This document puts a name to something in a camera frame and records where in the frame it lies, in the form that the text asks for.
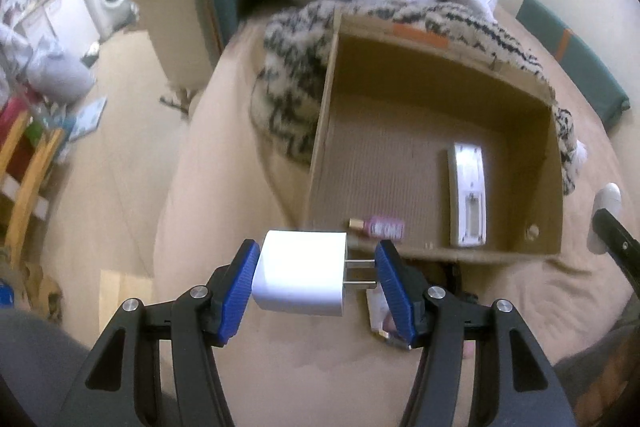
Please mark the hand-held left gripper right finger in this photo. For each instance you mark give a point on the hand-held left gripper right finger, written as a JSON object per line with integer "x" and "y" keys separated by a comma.
{"x": 395, "y": 292}

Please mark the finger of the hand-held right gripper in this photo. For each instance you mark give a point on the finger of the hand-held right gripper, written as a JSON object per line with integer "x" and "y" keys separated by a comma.
{"x": 617, "y": 242}

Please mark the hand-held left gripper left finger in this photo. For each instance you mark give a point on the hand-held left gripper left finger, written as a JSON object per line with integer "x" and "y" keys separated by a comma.
{"x": 240, "y": 292}

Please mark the white power adapter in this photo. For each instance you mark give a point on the white power adapter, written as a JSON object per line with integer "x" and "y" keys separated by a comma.
{"x": 609, "y": 196}

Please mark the white charger plug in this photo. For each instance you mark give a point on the white charger plug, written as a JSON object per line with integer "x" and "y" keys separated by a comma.
{"x": 300, "y": 272}

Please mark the cardboard box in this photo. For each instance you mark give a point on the cardboard box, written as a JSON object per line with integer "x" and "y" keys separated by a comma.
{"x": 400, "y": 147}

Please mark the small pale pink packet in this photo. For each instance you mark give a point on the small pale pink packet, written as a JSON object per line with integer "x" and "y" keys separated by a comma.
{"x": 379, "y": 314}

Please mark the small pink label bottle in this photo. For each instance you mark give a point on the small pink label bottle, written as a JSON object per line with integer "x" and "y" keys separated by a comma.
{"x": 382, "y": 228}

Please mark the wooden board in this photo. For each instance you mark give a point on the wooden board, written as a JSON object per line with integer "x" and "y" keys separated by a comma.
{"x": 127, "y": 289}

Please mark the white remote control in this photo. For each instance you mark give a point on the white remote control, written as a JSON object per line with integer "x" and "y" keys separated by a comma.
{"x": 467, "y": 192}

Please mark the person's right leg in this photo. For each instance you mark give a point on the person's right leg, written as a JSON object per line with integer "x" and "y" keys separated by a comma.
{"x": 605, "y": 372}

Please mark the person's leg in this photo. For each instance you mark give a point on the person's leg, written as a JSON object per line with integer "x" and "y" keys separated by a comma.
{"x": 605, "y": 372}
{"x": 35, "y": 372}

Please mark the crumpled brown paper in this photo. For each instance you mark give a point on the crumpled brown paper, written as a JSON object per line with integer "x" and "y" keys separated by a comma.
{"x": 45, "y": 292}

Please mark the black and white fuzzy blanket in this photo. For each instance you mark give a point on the black and white fuzzy blanket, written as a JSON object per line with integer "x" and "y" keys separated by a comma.
{"x": 290, "y": 82}

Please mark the person's left leg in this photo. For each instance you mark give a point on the person's left leg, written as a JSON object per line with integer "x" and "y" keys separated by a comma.
{"x": 35, "y": 372}

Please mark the booklet with light cover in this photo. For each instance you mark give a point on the booklet with light cover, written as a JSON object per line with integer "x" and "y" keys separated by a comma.
{"x": 87, "y": 119}

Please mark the blue box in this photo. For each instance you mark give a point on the blue box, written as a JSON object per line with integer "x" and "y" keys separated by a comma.
{"x": 4, "y": 294}

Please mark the wooden chair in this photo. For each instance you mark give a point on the wooden chair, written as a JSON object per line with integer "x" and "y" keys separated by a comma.
{"x": 30, "y": 177}

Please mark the beige sofa armrest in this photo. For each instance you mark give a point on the beige sofa armrest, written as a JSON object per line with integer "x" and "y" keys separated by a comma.
{"x": 175, "y": 32}

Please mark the grey bag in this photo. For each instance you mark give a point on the grey bag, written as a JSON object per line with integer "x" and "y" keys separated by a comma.
{"x": 60, "y": 77}

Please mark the red bag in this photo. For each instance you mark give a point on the red bag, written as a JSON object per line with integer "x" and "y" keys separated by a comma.
{"x": 10, "y": 122}

